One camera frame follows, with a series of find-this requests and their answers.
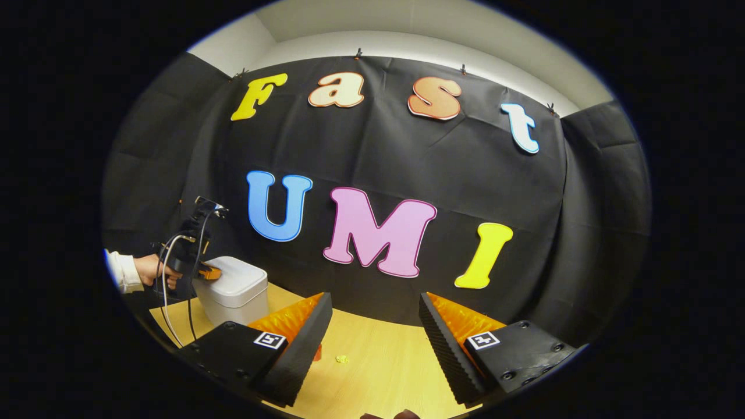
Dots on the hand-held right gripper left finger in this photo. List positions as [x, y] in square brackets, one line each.
[291, 361]

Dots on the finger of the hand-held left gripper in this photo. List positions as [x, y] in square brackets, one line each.
[210, 272]

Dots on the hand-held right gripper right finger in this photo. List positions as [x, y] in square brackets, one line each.
[451, 355]

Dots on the orange pop can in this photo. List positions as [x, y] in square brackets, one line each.
[318, 352]

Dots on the white desktop garbage bin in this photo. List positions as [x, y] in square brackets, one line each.
[238, 291]

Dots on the wooden desktop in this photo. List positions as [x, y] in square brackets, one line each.
[378, 378]

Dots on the black backdrop cloth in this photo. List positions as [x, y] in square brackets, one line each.
[407, 151]

